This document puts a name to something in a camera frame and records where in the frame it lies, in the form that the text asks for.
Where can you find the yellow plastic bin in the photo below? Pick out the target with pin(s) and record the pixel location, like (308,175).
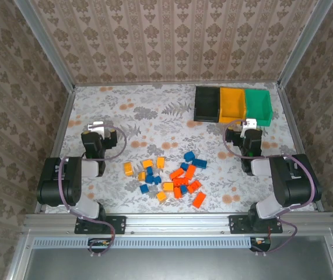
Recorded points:
(231,108)

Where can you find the green plastic bin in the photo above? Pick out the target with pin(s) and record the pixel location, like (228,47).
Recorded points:
(258,108)

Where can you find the small orange lego brick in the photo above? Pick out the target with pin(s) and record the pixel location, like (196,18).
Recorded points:
(178,192)

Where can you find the small blue lego brick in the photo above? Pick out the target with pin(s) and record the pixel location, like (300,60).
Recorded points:
(144,188)
(183,189)
(149,170)
(184,166)

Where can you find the grey metal panel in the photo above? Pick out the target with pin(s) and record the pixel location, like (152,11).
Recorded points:
(178,265)

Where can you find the long orange lego brick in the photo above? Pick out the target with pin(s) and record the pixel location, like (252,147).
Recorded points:
(190,171)
(177,174)
(180,182)
(194,186)
(199,200)

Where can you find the aluminium table end rail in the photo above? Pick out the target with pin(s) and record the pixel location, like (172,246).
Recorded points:
(169,83)

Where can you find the long blue lego brick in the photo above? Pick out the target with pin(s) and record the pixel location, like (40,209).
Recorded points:
(199,162)

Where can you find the aluminium table side rail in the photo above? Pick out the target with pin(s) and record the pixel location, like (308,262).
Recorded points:
(64,122)
(294,125)

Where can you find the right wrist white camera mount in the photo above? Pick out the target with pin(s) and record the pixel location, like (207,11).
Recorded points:
(249,123)

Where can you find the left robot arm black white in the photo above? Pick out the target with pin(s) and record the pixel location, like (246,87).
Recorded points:
(73,181)

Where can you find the aluminium frame post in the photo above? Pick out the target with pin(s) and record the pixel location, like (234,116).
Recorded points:
(46,46)
(303,43)

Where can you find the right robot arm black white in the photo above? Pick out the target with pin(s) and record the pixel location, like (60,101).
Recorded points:
(288,183)

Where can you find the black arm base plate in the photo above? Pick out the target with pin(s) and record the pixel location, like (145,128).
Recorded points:
(237,224)
(118,224)

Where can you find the wide aluminium mounting beam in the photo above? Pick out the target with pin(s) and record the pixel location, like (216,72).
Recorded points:
(178,223)

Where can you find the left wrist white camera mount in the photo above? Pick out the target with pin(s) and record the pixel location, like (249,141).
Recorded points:
(95,126)

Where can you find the black plastic bin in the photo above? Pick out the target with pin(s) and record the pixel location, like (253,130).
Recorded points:
(207,105)

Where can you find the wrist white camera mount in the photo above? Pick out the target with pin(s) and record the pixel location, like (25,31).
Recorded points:
(95,126)
(249,123)

